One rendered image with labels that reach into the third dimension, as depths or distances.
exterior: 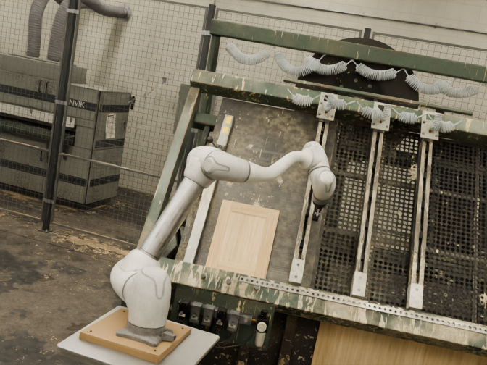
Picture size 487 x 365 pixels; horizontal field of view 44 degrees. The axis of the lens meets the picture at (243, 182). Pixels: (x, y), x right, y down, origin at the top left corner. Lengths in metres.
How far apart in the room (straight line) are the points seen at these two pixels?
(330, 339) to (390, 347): 0.31
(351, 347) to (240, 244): 0.81
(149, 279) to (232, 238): 0.84
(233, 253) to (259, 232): 0.18
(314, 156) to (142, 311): 1.08
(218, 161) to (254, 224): 0.79
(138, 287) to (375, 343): 1.43
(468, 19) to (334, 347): 5.38
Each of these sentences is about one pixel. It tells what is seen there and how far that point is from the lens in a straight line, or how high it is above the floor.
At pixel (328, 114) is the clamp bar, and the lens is 3.49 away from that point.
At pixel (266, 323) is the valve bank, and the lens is 2.96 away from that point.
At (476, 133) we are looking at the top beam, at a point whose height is 1.79.
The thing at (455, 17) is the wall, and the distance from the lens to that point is 7.92.
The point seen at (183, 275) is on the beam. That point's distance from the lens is 3.04.
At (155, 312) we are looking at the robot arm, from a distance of 2.44.
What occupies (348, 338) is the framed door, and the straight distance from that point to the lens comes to 3.32.
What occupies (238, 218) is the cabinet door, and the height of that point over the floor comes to 1.13.
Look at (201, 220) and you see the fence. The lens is 3.17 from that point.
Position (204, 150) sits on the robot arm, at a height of 1.53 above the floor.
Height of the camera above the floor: 1.86
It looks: 10 degrees down
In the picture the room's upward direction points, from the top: 10 degrees clockwise
